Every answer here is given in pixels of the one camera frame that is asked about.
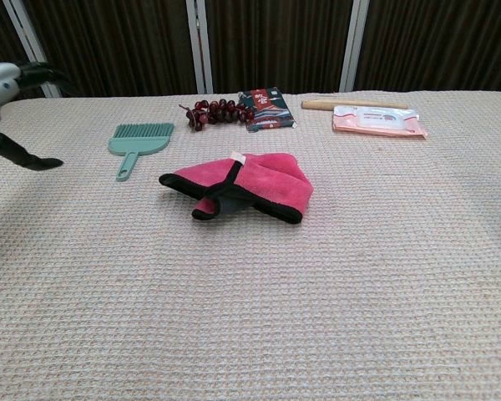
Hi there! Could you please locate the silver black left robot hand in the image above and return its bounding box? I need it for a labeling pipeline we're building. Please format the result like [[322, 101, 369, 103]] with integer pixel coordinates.
[[0, 61, 74, 171]]

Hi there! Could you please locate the pink cloth with black edge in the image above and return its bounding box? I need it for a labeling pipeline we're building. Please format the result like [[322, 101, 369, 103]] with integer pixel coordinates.
[[158, 152, 316, 222]]

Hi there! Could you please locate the teal hand brush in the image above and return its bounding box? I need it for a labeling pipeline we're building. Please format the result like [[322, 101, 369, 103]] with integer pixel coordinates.
[[107, 122, 173, 182]]

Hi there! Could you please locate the dark printed packet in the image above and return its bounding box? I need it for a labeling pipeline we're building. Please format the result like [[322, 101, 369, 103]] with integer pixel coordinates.
[[237, 86, 298, 133]]

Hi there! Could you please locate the beige woven tablecloth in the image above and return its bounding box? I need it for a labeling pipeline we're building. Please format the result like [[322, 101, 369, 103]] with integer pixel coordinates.
[[0, 89, 501, 401]]

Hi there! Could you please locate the pink wet wipes pack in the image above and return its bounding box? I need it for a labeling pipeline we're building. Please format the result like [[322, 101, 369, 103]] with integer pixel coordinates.
[[331, 104, 429, 140]]

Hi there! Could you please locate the white partition post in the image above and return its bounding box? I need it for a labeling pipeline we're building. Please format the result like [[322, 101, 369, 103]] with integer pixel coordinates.
[[185, 0, 215, 94], [2, 0, 63, 98], [339, 0, 371, 93]]

